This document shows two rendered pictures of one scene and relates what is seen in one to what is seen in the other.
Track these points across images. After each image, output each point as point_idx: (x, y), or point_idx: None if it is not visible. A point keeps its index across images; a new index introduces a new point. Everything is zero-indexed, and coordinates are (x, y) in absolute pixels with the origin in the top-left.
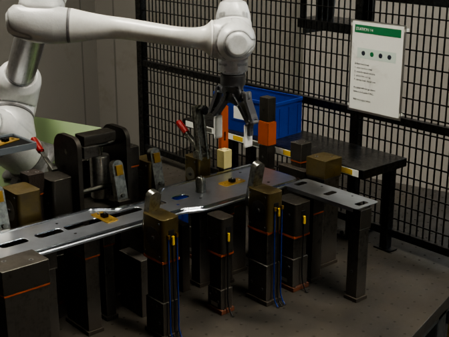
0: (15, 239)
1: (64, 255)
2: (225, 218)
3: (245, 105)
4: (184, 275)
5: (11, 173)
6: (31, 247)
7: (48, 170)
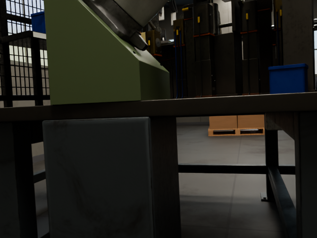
0: (314, 23)
1: (275, 50)
2: None
3: (174, 2)
4: None
5: (139, 25)
6: (315, 26)
7: (243, 1)
